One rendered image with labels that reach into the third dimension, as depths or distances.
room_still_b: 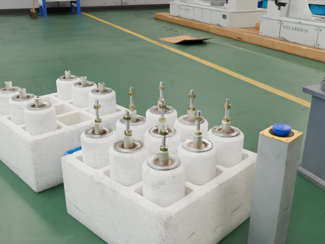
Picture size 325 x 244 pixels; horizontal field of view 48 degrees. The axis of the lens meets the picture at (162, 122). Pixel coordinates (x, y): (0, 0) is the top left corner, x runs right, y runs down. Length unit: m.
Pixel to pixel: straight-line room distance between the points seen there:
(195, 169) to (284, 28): 2.81
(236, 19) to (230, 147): 3.43
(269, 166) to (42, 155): 0.68
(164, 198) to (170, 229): 0.07
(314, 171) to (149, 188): 0.67
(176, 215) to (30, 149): 0.55
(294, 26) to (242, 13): 1.01
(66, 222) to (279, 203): 0.57
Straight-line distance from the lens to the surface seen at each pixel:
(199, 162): 0.86
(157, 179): 0.78
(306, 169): 1.34
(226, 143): 0.94
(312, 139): 1.29
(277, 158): 0.83
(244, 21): 4.38
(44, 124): 1.19
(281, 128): 0.82
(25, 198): 1.22
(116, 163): 0.87
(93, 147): 0.94
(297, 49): 3.35
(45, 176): 1.22
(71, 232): 1.04
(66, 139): 1.20
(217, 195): 0.89
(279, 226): 0.92
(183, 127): 1.01
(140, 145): 0.88
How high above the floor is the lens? 0.64
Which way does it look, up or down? 22 degrees down
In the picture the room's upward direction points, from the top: straight up
